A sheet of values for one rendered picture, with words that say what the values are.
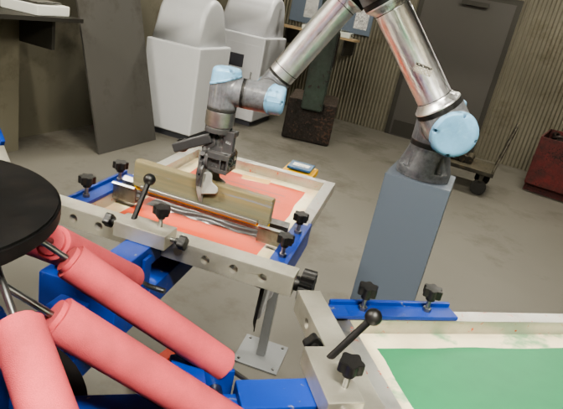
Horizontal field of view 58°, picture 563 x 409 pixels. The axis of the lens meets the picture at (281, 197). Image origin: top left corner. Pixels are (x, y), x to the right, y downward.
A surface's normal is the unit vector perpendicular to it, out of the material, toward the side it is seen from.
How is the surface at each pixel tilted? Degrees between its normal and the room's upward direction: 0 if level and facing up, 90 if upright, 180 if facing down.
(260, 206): 90
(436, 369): 0
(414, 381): 0
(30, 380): 40
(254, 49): 90
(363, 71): 90
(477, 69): 90
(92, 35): 76
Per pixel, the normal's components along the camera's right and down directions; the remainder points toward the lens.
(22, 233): 0.19, -0.91
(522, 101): -0.39, 0.26
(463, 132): -0.02, 0.45
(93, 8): 0.92, 0.07
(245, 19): -0.27, -0.03
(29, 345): 0.39, -0.57
